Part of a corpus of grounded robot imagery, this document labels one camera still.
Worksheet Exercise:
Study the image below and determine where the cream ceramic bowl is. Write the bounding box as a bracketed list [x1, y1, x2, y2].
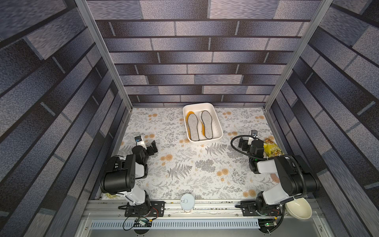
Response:
[285, 198, 312, 220]

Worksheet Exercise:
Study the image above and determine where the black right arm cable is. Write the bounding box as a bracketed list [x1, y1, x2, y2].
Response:
[230, 134, 309, 199]

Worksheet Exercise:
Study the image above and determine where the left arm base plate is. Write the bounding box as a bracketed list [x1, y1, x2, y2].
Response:
[124, 201, 166, 218]

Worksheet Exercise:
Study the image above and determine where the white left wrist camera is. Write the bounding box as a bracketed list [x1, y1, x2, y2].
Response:
[134, 135, 147, 149]

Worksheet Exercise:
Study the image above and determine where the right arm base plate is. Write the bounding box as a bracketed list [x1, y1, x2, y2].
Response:
[235, 201, 282, 217]

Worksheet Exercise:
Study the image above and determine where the floral patterned table mat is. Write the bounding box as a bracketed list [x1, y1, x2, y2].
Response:
[119, 108, 277, 199]

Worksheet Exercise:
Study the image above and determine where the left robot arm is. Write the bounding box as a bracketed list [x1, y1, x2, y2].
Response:
[100, 137, 158, 208]

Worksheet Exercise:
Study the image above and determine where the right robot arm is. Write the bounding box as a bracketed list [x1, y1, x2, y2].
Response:
[231, 135, 320, 217]

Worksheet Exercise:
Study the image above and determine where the round tin can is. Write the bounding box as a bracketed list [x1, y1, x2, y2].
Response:
[270, 173, 280, 183]

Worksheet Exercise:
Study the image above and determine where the grey insole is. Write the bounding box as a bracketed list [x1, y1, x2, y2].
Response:
[186, 111, 199, 141]
[202, 111, 213, 139]

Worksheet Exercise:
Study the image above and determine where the yellow snack bag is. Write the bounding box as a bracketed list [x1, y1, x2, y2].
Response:
[264, 138, 283, 158]

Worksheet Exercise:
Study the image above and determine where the green cabbage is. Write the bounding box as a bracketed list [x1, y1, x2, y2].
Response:
[103, 193, 118, 199]

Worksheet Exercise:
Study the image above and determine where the white plastic storage box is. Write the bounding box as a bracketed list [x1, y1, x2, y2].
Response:
[183, 103, 223, 145]

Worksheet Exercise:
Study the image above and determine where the aluminium front rail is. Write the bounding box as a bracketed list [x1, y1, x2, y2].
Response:
[84, 199, 323, 220]

